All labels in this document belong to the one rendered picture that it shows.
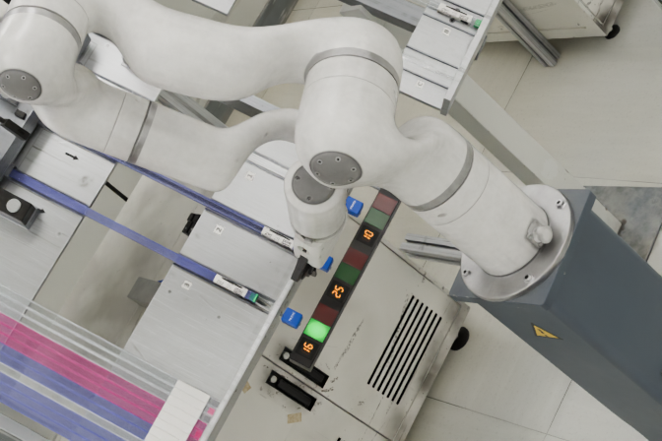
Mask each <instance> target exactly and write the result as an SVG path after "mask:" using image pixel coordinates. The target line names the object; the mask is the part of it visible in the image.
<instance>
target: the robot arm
mask: <svg viewBox="0 0 662 441"><path fill-rule="evenodd" d="M91 32H95V33H99V34H102V35H104V36H106V37H107V38H108V39H110V40H111V41H112V42H113V43H114V44H115V46H116V47H117V48H118V50H119V51H120V53H121V54H122V56H123V57H124V59H125V61H126V62H127V64H128V66H129V67H130V69H131V70H132V72H133V73H134V74H135V75H136V77H138V78H139V79H140V80H141V81H143V82H145V83H146V84H148V85H151V86H153V87H156V88H159V89H162V90H166V91H170V92H173V93H177V94H181V95H188V96H193V97H198V98H203V99H208V100H218V101H229V100H239V99H244V98H247V97H250V96H252V95H256V94H258V93H260V92H261V91H263V90H265V89H268V88H270V87H273V86H277V85H281V84H302V85H304V89H303V94H302V98H301V102H300V106H299V109H292V108H281V109H274V110H270V111H266V112H263V113H260V114H258V115H255V116H253V117H251V118H249V119H247V120H245V121H243V122H241V123H239V124H237V125H234V126H231V127H229V128H219V127H215V126H212V125H210V124H207V123H205V122H202V121H200V120H197V119H195V118H192V117H190V116H187V115H185V114H182V113H180V112H177V111H175V110H172V109H170V108H168V107H165V106H163V105H160V104H158V103H155V102H153V101H149V100H147V99H145V98H142V97H140V96H137V95H135V94H131V93H129V92H126V91H124V90H121V89H119V88H116V87H114V86H111V85H109V84H107V83H105V82H103V81H102V80H100V79H99V78H98V77H97V76H96V75H95V74H94V73H93V72H92V71H91V70H89V69H88V68H87V67H85V66H83V65H81V64H78V63H76V60H77V58H78V55H79V53H80V50H81V48H82V45H83V43H84V40H85V38H86V35H87V33H91ZM402 73H403V57H402V52H401V49H400V47H399V44H398V42H397V40H396V38H395V37H394V36H393V35H392V34H391V33H390V32H389V31H388V30H387V29H386V28H385V27H383V26H381V25H379V24H377V23H375V22H373V21H370V20H366V19H362V18H355V17H332V18H321V19H314V20H307V21H301V22H295V23H290V24H284V25H276V26H268V27H241V26H234V25H229V24H224V23H220V22H216V21H212V20H209V19H205V18H201V17H197V16H194V15H190V14H186V13H182V12H179V11H175V10H172V9H170V8H168V7H165V6H163V5H161V4H159V3H157V2H155V1H153V0H11V2H10V4H9V6H8V8H7V11H6V13H5V15H4V17H3V19H2V21H1V23H0V93H2V94H3V95H5V96H7V97H9V98H11V99H13V100H16V101H19V102H22V103H26V104H30V105H31V106H32V108H33V110H34V112H35V114H36V115H37V117H38V118H39V119H40V120H41V122H42V123H43V124H44V125H45V126H46V127H48V128H49V129H50V130H51V131H53V132H54V133H56V134H57V135H59V136H61V137H63V138H65V139H68V140H70V141H72V142H75V143H77V144H80V145H83V146H85V147H88V148H91V149H93V150H96V151H99V152H101V153H104V154H107V155H109V156H112V157H115V158H119V159H122V160H124V161H127V162H130V163H132V164H135V165H138V166H141V167H143V168H146V169H149V170H151V171H154V172H156V173H159V174H162V175H165V176H167V177H170V178H173V179H176V180H178V181H181V182H184V183H187V184H189V185H192V186H195V187H198V188H201V189H204V190H207V191H213V192H219V191H223V190H225V189H226V188H227V187H228V186H229V185H230V184H231V183H232V181H233V180H234V178H235V177H236V175H237V174H238V172H239V170H240V169H241V167H242V166H243V164H244V163H245V161H246V160H247V159H248V157H249V156H250V155H251V154H252V153H253V152H254V151H255V150H256V149H257V148H259V147H260V146H262V145H264V144H266V143H269V142H272V141H286V142H290V143H294V144H295V146H296V151H297V155H298V161H296V162H295V163H294V164H293V165H292V166H291V167H290V168H289V170H288V172H287V174H286V176H285V180H284V191H285V196H286V201H287V206H288V212H289V217H290V223H291V226H292V229H293V230H294V231H295V238H294V253H295V256H296V257H297V258H298V261H297V264H296V267H295V269H294V271H293V274H292V276H291V280H293V281H295V282H298V281H299V280H300V279H302V280H303V279H304V278H305V277H308V278H309V276H313V277H316V275H317V273H316V268H317V269H320V268H322V267H323V265H324V264H325V262H326V261H327V259H328V257H329V255H330V254H331V252H332V250H333V248H334V246H335V245H336V243H337V241H338V239H339V237H340V235H341V233H342V232H343V230H344V228H345V226H346V224H347V221H348V210H347V207H346V203H347V202H346V195H347V192H348V189H349V188H356V187H363V186H376V187H380V188H383V189H385V190H388V191H389V192H391V193H392V194H393V195H394V196H396V197H397V198H398V199H399V200H400V201H401V202H403V203H404V204H405V205H406V206H408V207H409V208H410V209H411V210H412V211H414V212H415V213H416V214H417V215H418V216H420V217H421V218H422V219H423V220H424V221H426V222H427V223H428V224H429V225H430V226H432V227H433V228H434V229H435V230H436V231H438V232H439V233H440V234H441V235H442V236H444V237H445V238H446V239H447V240H448V241H450V242H451V243H452V244H453V245H454V246H455V247H457V248H458V249H459V250H460V251H461V252H462V254H461V263H460V268H461V276H462V279H463V282H464V283H465V285H466V286H467V287H468V288H469V289H470V290H471V291H472V292H473V293H474V294H475V295H477V296H478V297H480V298H482V299H484V300H487V301H507V300H511V299H513V298H516V297H519V296H521V295H523V294H525V293H527V292H529V291H530V290H532V289H533V288H535V287H536V286H537V285H539V284H540V283H541V282H543V281H544V280H545V279H546V278H547V277H548V276H549V275H550V274H551V273H552V271H553V270H554V269H555V268H556V267H557V266H558V264H559V263H560V261H561V260H562V258H563V256H564V254H565V252H566V250H567V248H568V246H569V243H570V240H571V238H572V233H573V227H574V215H573V210H572V207H571V204H570V202H569V200H568V199H567V198H566V197H565V196H564V194H563V193H562V192H560V191H559V190H557V189H556V188H554V187H552V186H549V185H544V184H532V185H527V186H523V187H520V188H519V187H518V186H517V185H516V184H514V183H513V182H512V181H511V180H510V179H509V178H508V177H507V176H506V175H505V174H504V173H502V172H501V171H500V170H499V169H498V168H497V167H496V166H495V165H494V164H493V163H492V162H491V161H489V160H488V159H487V158H486V157H485V156H484V155H483V154H482V153H481V152H480V151H478V150H477V149H476V148H475V147H474V146H473V145H472V144H471V143H470V142H469V141H468V140H467V139H465V138H464V137H463V136H462V135H461V134H460V133H459V132H458V131H456V130H455V129H454V128H453V127H452V126H450V125H449V124H448V123H446V122H445V121H443V120H441V119H439V118H436V117H432V116H419V117H416V118H413V119H411V120H409V121H407V122H406V123H404V124H403V125H402V126H400V127H399V128H397V126H396V123H395V114H396V108H397V102H398V95H399V91H400V85H401V80H402ZM307 262H308V263H309V264H310V265H309V264H307Z"/></svg>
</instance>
